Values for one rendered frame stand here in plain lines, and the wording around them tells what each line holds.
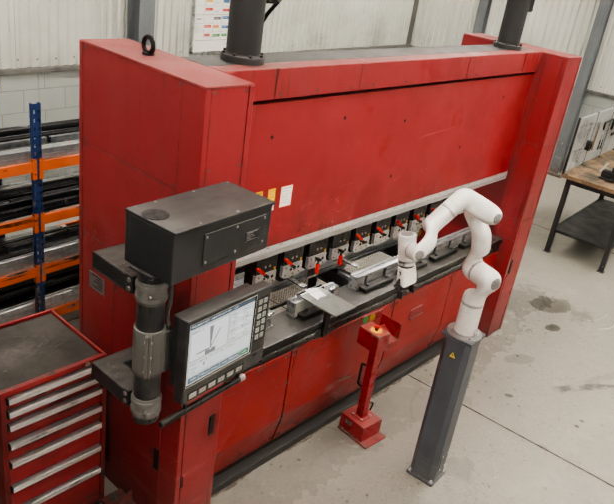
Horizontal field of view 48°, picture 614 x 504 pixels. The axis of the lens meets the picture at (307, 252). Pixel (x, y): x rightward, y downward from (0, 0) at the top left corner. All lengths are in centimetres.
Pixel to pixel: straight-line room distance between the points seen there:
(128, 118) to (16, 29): 423
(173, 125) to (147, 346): 86
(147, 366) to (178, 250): 50
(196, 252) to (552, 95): 355
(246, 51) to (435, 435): 239
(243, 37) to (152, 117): 54
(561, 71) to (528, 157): 65
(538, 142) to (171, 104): 329
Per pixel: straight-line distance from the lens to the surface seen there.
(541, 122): 541
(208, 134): 268
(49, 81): 745
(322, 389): 434
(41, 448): 342
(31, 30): 724
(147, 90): 290
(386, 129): 395
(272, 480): 419
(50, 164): 449
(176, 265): 231
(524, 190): 553
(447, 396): 403
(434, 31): 1206
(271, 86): 313
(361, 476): 433
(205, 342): 256
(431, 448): 426
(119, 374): 284
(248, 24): 310
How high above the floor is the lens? 288
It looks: 25 degrees down
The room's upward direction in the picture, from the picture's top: 9 degrees clockwise
